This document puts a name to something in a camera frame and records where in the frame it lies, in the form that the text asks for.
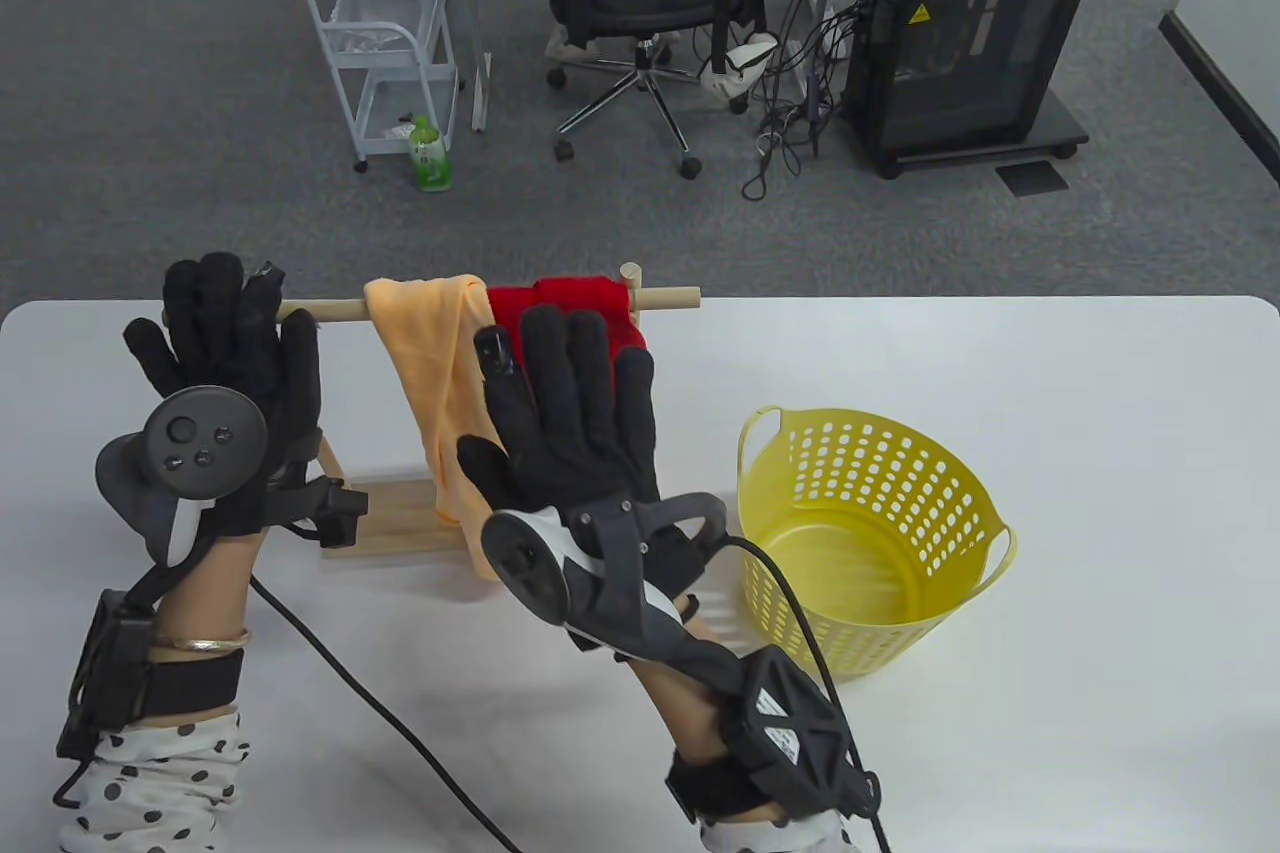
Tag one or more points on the person's left hand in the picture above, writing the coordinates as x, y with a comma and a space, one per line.
230, 343

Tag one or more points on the person's right hand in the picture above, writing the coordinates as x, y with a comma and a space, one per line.
570, 433

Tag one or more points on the grey hand controller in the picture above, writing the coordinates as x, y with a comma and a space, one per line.
620, 583
200, 438

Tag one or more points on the red towel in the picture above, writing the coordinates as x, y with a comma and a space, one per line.
570, 293

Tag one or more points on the orange towel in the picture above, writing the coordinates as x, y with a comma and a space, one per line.
430, 373

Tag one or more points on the wooden towel rack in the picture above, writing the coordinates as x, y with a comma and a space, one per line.
670, 298

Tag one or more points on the person's left forearm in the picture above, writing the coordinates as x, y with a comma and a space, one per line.
200, 593

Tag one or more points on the person's right forearm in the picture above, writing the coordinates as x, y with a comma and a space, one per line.
690, 703

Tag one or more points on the green plastic bottle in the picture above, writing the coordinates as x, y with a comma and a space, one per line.
432, 163

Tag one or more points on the yellow perforated plastic basket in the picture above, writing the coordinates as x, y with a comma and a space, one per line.
840, 563

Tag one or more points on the white rolling cart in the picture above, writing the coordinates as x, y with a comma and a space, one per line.
380, 61

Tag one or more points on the clear plastic bag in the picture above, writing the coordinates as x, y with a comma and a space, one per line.
385, 18

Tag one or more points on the black floor plate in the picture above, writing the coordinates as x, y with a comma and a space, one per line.
1030, 178

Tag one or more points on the black computer tower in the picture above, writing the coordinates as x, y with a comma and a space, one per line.
960, 53

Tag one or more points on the black wheeled tower stand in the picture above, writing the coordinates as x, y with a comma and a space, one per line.
1060, 133

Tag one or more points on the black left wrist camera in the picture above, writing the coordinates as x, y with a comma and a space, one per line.
110, 663

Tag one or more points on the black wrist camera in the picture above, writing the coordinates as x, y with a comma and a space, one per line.
790, 733
110, 663

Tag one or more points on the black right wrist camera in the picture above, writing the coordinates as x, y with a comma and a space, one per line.
790, 733

